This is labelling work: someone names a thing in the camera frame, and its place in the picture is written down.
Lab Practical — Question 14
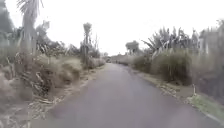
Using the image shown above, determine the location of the dark round tree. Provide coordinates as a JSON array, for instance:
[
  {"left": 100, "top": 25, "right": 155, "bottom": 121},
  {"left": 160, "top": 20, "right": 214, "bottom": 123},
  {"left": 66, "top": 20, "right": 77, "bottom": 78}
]
[{"left": 125, "top": 40, "right": 141, "bottom": 56}]

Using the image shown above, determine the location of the thin cabbage tree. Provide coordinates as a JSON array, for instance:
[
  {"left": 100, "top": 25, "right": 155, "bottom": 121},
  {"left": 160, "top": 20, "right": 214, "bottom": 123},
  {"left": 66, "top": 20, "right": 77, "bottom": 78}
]
[{"left": 79, "top": 22, "right": 94, "bottom": 68}]

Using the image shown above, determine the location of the grey asphalt path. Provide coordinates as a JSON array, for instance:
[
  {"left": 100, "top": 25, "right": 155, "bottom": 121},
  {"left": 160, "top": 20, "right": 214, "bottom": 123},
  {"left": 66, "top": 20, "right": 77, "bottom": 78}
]
[{"left": 29, "top": 63, "right": 224, "bottom": 128}]

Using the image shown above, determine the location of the row of flax bushes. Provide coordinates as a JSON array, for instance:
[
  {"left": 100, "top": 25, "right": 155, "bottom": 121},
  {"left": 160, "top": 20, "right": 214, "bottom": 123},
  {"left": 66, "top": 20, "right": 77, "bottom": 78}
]
[
  {"left": 0, "top": 19, "right": 108, "bottom": 112},
  {"left": 109, "top": 19, "right": 224, "bottom": 105}
]

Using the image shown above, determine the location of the leaf-strewn grass verge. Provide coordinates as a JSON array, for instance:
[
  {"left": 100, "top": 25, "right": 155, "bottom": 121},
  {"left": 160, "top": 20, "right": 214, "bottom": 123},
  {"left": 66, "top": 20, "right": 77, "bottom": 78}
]
[
  {"left": 0, "top": 64, "right": 108, "bottom": 128},
  {"left": 128, "top": 65, "right": 224, "bottom": 125}
]

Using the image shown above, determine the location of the tall cabbage tree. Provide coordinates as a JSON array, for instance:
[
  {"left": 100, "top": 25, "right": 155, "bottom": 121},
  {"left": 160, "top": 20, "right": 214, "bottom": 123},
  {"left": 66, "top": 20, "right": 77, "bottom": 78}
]
[{"left": 15, "top": 0, "right": 45, "bottom": 63}]

